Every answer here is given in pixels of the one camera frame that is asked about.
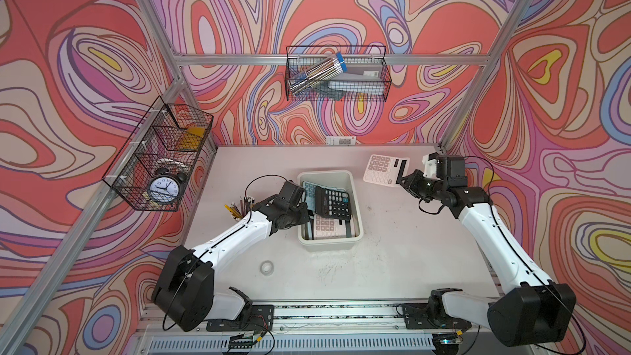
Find black wire basket back wall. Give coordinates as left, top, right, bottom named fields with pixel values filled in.
left=284, top=43, right=392, bottom=102

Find black wire basket left wall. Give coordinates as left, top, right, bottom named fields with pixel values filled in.
left=102, top=97, right=214, bottom=212

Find pencil tube blue cap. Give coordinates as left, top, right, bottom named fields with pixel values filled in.
left=287, top=53, right=348, bottom=96

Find clear tape roll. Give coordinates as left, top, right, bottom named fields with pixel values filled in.
left=260, top=261, right=274, bottom=276

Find white pink-keyed calculator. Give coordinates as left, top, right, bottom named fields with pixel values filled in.
left=307, top=215, right=356, bottom=240

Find dark maroon calculator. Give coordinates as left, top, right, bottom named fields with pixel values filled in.
left=315, top=186, right=352, bottom=221

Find white plastic storage box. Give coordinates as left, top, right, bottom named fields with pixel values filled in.
left=297, top=169, right=366, bottom=251

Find grey stapler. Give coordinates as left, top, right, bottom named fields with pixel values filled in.
left=325, top=73, right=386, bottom=95

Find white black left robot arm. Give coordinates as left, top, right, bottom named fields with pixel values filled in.
left=151, top=181, right=309, bottom=332

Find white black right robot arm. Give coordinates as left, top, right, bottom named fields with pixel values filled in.
left=397, top=153, right=577, bottom=347

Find small pink calculator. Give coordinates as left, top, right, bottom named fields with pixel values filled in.
left=363, top=154, right=410, bottom=187

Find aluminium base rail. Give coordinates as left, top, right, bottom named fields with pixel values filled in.
left=124, top=301, right=531, bottom=354

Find yellow sticky notes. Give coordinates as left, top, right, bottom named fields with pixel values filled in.
left=176, top=127, right=205, bottom=152

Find black wire basket wall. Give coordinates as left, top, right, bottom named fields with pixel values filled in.
left=102, top=97, right=214, bottom=212
left=284, top=43, right=392, bottom=102

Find pencil holder with pencils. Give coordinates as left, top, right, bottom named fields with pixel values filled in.
left=224, top=197, right=255, bottom=221

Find white barcode label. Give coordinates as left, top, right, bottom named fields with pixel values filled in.
left=325, top=136, right=357, bottom=146

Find black alarm clock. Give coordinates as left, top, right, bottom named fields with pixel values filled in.
left=147, top=168, right=188, bottom=205

